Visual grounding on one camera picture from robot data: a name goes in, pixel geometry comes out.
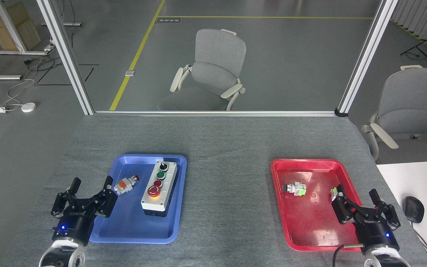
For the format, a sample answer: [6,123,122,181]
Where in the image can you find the white floor cable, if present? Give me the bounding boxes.
[5,77,35,110]

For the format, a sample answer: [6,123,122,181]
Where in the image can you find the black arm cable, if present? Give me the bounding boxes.
[332,243,364,267]

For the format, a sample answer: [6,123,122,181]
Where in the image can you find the red push button switch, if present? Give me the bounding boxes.
[113,175,140,195]

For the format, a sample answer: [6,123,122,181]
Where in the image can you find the black floor cable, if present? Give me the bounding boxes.
[23,55,57,73]

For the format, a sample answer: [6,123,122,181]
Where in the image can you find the black selector switch green block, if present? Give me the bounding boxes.
[282,182,307,197]

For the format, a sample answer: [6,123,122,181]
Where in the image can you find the grey office chair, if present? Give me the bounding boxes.
[157,29,246,112]
[361,65,427,161]

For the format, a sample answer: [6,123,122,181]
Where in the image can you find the grey felt table cover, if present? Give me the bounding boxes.
[0,115,427,267]

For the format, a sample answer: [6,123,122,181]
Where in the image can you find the cardboard box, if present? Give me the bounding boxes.
[0,2,42,52]

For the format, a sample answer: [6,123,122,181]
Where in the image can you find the silver aluminium rail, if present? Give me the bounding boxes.
[94,110,338,117]

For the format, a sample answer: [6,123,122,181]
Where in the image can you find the white four-button control box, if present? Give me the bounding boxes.
[140,159,180,218]

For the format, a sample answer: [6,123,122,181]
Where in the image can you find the white side table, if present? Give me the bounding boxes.
[377,160,427,267]

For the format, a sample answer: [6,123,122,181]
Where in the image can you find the black computer mouse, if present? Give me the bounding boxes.
[402,196,424,224]

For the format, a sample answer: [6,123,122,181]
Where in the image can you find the blue plastic tray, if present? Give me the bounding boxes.
[89,154,187,244]

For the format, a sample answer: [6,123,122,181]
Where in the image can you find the red plastic tray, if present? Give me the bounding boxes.
[271,159,371,252]

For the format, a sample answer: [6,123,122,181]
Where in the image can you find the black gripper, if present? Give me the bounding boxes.
[331,184,401,255]
[51,175,118,247]

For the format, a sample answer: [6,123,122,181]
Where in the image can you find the silver aluminium post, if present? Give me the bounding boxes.
[36,0,95,115]
[337,0,399,118]

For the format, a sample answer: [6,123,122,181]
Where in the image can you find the white pleated curtain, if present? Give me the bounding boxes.
[391,0,427,62]

